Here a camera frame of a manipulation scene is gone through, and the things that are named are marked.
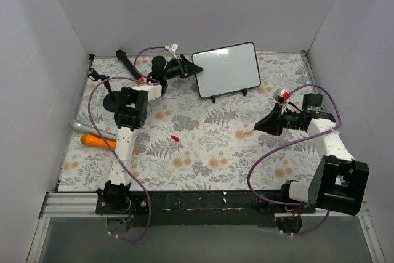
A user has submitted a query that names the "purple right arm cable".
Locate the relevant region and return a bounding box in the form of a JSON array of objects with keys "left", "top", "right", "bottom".
[{"left": 247, "top": 83, "right": 342, "bottom": 235}]

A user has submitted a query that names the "black whiteboard easel stand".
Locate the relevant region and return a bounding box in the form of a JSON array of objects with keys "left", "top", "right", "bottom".
[{"left": 209, "top": 88, "right": 248, "bottom": 103}]

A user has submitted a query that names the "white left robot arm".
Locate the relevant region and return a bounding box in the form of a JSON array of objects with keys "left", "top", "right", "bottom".
[{"left": 97, "top": 55, "right": 203, "bottom": 214}]

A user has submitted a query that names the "black framed whiteboard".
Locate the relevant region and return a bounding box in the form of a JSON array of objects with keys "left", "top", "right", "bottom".
[{"left": 191, "top": 42, "right": 261, "bottom": 99}]

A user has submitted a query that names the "floral patterned table mat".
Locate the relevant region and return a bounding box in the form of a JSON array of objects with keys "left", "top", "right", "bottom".
[{"left": 57, "top": 54, "right": 323, "bottom": 192}]

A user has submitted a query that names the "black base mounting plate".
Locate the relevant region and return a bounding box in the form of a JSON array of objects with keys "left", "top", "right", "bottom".
[{"left": 95, "top": 190, "right": 296, "bottom": 227}]

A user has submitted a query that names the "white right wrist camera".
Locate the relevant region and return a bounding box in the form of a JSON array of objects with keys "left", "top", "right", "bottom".
[{"left": 273, "top": 88, "right": 290, "bottom": 104}]

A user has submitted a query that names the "black round microphone stand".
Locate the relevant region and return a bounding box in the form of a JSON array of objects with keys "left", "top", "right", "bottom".
[{"left": 86, "top": 67, "right": 120, "bottom": 113}]

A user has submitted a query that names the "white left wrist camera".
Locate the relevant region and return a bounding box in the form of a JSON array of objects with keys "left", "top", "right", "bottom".
[{"left": 167, "top": 43, "right": 179, "bottom": 59}]

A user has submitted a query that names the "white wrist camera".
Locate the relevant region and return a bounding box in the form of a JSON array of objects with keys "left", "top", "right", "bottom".
[
  {"left": 273, "top": 88, "right": 290, "bottom": 104},
  {"left": 167, "top": 43, "right": 179, "bottom": 59}
]

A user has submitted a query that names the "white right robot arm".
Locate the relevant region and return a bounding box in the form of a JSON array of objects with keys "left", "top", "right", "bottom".
[{"left": 254, "top": 89, "right": 369, "bottom": 216}]

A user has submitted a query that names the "red marker cap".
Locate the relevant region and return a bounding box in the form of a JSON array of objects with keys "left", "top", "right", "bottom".
[{"left": 171, "top": 135, "right": 180, "bottom": 142}]

